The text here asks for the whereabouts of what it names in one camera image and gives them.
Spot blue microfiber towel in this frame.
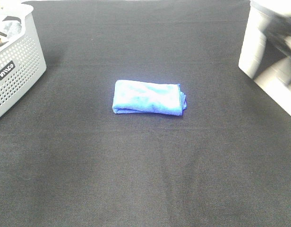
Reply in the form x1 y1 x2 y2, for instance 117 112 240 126
112 80 187 116

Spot black table cloth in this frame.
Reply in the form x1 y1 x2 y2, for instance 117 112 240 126
0 0 291 227

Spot white plastic basket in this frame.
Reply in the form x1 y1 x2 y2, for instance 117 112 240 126
238 0 291 116

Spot grey perforated laundry basket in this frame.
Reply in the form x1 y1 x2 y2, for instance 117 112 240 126
0 0 46 117

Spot grey towel in basket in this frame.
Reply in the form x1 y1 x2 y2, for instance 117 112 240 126
2 20 22 39

